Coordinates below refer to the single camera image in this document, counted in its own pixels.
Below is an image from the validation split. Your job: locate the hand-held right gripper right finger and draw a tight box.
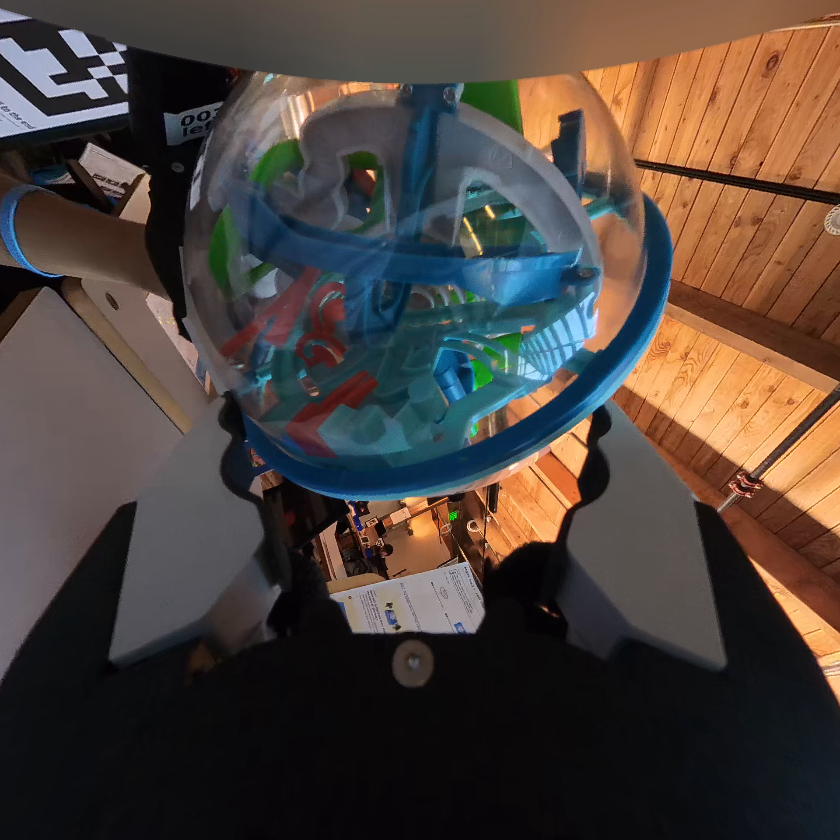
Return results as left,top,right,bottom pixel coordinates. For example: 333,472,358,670
554,399,728,672

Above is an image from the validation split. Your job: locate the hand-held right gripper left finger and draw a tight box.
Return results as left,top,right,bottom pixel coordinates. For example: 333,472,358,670
107,394,280,668

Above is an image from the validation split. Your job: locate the clear plastic maze ball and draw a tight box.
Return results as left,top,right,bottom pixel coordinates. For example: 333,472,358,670
182,69,674,500

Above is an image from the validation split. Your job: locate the person's left forearm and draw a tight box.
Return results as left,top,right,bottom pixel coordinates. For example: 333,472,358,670
0,184,166,298

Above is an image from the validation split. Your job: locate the small printed paper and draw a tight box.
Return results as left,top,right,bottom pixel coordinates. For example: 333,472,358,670
79,143,147,199

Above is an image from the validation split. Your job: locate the black framed sign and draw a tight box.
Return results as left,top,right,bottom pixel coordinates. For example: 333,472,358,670
0,13,130,140

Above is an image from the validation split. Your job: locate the metal ceiling pipe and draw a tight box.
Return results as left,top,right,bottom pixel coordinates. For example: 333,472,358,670
717,387,840,514

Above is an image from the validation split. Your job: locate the blue wristband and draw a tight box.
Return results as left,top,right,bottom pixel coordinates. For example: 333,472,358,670
0,185,51,278

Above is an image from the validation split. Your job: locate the printed instruction sheet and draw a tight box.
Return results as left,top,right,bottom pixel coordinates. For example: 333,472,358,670
331,564,488,635

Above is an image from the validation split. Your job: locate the black ceiling rail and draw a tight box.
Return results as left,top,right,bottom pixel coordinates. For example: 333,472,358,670
635,157,840,206

